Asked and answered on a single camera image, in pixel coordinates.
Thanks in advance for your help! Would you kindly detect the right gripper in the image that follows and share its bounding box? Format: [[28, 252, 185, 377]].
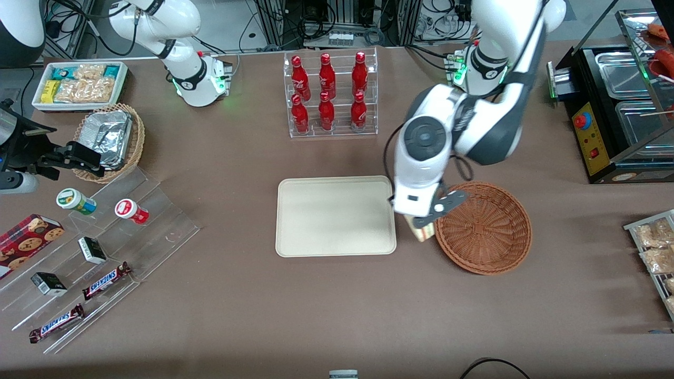
[[9, 117, 104, 181]]

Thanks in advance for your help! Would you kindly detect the triangular sandwich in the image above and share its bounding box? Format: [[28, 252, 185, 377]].
[[407, 214, 437, 244]]

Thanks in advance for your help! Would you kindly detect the light oval wicker basket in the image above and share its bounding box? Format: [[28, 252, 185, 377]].
[[73, 103, 146, 184]]

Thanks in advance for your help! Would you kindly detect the brown round wicker basket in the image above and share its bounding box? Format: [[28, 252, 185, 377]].
[[433, 181, 533, 276]]

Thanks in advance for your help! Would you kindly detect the cream plastic tray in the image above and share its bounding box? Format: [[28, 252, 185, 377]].
[[275, 175, 397, 258]]

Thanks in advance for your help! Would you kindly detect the aluminium foil container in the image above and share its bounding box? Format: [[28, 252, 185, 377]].
[[79, 109, 133, 169]]

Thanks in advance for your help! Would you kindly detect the green lidded cup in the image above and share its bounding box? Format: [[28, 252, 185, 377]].
[[56, 188, 97, 216]]

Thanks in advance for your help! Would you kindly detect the large clear cookie bag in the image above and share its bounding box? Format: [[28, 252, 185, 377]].
[[55, 77, 116, 104]]

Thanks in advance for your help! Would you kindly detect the red lidded cup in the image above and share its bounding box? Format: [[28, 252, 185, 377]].
[[115, 198, 150, 225]]

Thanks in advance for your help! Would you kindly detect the white plastic snack bin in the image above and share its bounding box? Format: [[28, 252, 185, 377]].
[[32, 61, 129, 113]]

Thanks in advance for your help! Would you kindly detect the small clear cookie bag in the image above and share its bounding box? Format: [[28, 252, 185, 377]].
[[74, 64, 106, 81]]

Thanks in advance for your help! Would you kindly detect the small black box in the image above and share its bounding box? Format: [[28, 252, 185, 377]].
[[31, 272, 68, 296], [78, 236, 107, 265]]

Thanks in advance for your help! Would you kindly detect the red cookie box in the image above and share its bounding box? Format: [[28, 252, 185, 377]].
[[0, 213, 66, 280]]

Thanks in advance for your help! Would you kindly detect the clear acrylic stepped stand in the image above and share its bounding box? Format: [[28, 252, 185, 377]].
[[0, 167, 201, 355]]

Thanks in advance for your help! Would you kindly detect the Snickers chocolate bar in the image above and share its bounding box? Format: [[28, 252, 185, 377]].
[[29, 304, 86, 344], [82, 262, 132, 301]]

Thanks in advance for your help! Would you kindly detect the red soda bottle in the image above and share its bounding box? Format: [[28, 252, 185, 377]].
[[350, 91, 368, 131], [352, 51, 369, 98], [291, 94, 310, 134], [318, 91, 335, 132], [291, 55, 311, 102], [319, 53, 336, 99]]

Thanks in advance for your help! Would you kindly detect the clear acrylic bottle rack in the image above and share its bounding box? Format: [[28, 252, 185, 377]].
[[283, 47, 379, 139]]

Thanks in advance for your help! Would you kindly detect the black food warmer machine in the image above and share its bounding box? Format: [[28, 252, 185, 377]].
[[547, 7, 674, 185]]

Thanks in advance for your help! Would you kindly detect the steel warmer pan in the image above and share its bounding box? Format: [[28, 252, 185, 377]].
[[614, 99, 674, 151], [594, 51, 652, 99]]

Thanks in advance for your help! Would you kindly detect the red sausage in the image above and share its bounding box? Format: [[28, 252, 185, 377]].
[[652, 49, 674, 78], [647, 23, 674, 42]]

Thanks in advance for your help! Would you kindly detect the black cable loop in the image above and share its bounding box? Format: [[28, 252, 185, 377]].
[[459, 357, 532, 379]]

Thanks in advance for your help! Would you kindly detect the aluminium frame rack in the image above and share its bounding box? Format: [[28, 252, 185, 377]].
[[253, 0, 424, 49]]

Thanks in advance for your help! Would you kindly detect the grey wire rack tray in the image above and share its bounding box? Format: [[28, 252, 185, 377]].
[[623, 209, 674, 322]]

